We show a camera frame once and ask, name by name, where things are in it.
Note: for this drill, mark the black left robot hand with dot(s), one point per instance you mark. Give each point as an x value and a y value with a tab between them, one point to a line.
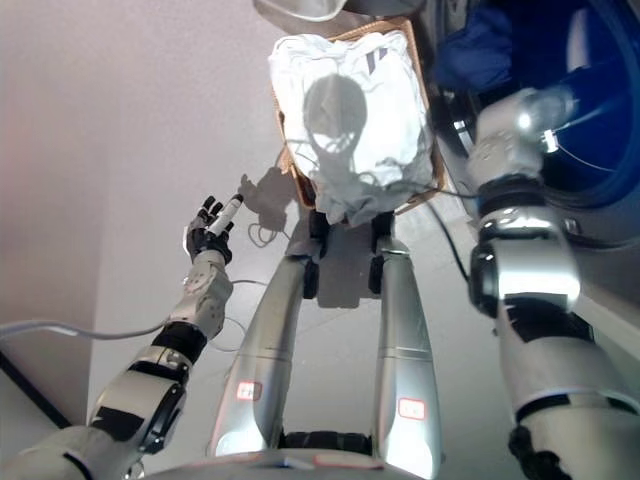
210	235

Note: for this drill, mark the dark blue garment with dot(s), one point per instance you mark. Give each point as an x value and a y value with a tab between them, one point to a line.
470	55

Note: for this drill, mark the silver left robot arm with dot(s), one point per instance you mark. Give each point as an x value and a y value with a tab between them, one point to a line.
150	380

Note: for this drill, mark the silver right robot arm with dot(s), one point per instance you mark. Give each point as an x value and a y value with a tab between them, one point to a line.
535	280

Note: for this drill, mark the white clothes pile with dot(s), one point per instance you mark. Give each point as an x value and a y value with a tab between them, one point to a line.
350	125

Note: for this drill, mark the brown woven laundry basket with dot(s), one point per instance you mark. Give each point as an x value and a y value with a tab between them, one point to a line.
425	125

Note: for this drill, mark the round washing machine door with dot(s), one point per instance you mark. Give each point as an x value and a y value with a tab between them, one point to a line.
300	7

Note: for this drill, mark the grey front-load washing machine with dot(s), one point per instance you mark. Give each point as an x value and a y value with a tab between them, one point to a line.
590	200

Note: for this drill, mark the black left robot foot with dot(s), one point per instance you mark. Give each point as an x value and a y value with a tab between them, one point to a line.
316	235

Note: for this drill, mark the black robot foot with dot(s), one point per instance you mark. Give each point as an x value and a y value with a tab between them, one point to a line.
316	235
381	240

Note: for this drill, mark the black right robot foot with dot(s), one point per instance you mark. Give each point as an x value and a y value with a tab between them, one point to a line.
381	240

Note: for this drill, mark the silver right robot leg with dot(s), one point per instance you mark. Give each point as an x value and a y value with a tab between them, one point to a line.
405	350

